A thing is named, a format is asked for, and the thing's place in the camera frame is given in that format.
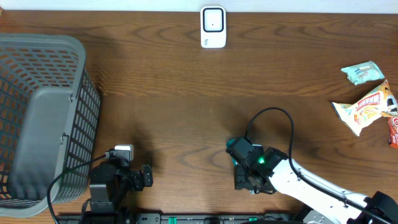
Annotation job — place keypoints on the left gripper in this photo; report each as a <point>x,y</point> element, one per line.
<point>137,180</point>

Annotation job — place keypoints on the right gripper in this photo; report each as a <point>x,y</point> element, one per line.
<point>240,183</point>

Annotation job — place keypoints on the blue mouthwash bottle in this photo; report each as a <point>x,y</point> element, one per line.
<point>232,149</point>

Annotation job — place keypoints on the yellow snack bag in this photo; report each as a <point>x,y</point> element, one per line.
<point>380,102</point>

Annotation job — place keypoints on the brown Top chocolate bar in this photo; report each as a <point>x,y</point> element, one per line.
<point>393,134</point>

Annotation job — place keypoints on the teal wet wipes pack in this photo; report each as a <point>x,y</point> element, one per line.
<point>363,72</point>

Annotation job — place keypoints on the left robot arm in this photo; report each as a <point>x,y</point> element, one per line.
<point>110,183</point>

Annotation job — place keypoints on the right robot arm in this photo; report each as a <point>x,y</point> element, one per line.
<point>267,171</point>

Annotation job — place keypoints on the white barcode scanner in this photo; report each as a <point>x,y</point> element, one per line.
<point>212,27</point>

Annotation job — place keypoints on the grey plastic shopping basket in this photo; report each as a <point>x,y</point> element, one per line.
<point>49,116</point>

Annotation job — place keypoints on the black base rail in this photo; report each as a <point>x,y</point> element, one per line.
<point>157,218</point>

